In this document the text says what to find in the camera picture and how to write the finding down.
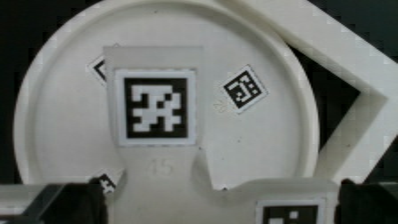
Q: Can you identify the white cross-shaped table base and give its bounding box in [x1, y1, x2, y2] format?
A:
[104, 47, 335, 224]

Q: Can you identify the white round table top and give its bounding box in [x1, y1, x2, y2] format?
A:
[12, 0, 321, 188]

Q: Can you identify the white front fence bar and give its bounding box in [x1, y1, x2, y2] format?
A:
[218, 0, 398, 99]

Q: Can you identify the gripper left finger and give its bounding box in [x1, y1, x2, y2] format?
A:
[0, 181, 108, 224]

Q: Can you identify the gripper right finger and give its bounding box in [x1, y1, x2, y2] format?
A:
[335, 179, 398, 224]

